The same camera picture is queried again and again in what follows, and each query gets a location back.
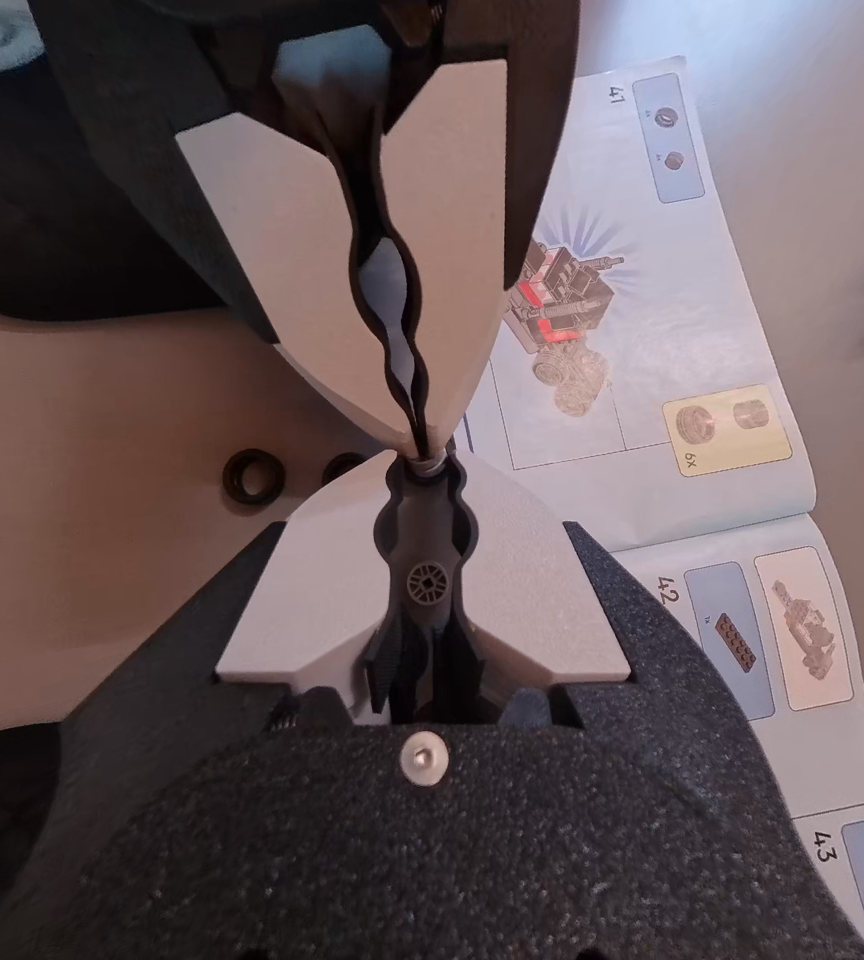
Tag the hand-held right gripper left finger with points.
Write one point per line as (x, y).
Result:
(304, 592)

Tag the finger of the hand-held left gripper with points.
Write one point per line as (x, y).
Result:
(462, 225)
(274, 225)

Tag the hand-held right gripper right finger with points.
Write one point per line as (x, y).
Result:
(544, 592)

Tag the black lego tyre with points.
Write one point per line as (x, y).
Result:
(231, 476)
(331, 469)

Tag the open instruction booklet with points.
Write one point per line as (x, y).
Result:
(702, 337)

